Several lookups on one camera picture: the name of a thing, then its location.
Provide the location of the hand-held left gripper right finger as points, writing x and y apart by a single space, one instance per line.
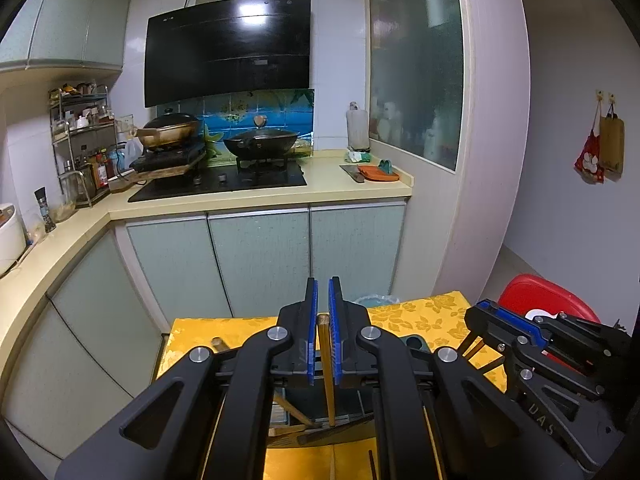
335 330

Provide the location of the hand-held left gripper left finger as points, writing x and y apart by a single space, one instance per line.
312 330

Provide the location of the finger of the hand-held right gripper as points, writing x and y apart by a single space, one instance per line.
510 322
550 367

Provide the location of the long wooden chopstick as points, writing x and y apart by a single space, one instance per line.
327 360

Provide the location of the dark green utensil holder box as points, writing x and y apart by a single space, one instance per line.
404 345

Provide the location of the white cup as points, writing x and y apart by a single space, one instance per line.
537 315

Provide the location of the red plastic stool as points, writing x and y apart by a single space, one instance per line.
540 292

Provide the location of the yellow floral tablecloth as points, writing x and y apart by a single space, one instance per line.
440 310

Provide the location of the brown wooden chopstick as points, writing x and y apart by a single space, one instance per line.
300 412

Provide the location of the grey lower kitchen cabinets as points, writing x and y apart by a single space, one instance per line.
260 260

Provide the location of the orange tray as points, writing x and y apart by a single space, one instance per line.
375 174

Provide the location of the beige kitchen countertop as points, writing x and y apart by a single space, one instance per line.
200 207

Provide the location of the black gas cooktop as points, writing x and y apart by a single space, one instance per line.
225 185

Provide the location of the green scrubber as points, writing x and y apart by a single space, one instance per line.
387 166

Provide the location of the red hanging cloth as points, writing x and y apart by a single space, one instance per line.
590 157

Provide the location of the black wok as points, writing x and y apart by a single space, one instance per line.
260 142

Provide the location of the brown hanging bag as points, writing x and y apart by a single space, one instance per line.
612 145

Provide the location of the black portable stove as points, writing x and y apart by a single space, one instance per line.
165 160

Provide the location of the blue picture backsplash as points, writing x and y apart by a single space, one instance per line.
235 115

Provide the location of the golden frying pan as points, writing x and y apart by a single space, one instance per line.
170 132

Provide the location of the white plastic jug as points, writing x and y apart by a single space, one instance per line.
130 157

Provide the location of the red sauce bottle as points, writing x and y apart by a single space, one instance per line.
101 172

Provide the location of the frosted glass window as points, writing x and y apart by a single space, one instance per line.
415 60

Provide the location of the pepper grinder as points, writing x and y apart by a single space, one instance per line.
46 212

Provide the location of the black range hood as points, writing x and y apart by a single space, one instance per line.
225 50

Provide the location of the metal spice rack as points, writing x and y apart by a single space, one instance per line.
80 130

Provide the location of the white rice cooker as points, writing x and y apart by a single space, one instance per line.
10 240

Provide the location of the grey upper kitchen cabinet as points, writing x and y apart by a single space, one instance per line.
75 10

